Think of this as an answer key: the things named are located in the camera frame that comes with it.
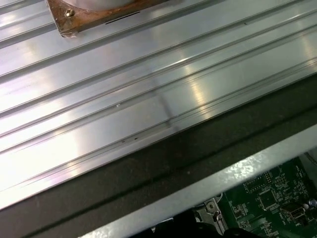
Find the brown square base plate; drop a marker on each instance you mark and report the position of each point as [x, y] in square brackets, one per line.
[74, 21]

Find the open dark grey PC case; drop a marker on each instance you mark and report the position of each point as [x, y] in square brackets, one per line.
[148, 161]

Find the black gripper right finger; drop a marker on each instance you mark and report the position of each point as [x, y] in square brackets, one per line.
[236, 233]

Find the CPU socket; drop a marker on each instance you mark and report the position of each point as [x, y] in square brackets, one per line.
[210, 202]

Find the brass bolt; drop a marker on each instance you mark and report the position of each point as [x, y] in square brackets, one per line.
[69, 12]

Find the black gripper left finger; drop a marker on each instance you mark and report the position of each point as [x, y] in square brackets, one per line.
[173, 231]

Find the black USB header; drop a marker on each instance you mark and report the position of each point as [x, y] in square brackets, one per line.
[293, 213]

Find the green motherboard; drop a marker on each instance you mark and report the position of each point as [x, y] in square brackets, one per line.
[260, 186]

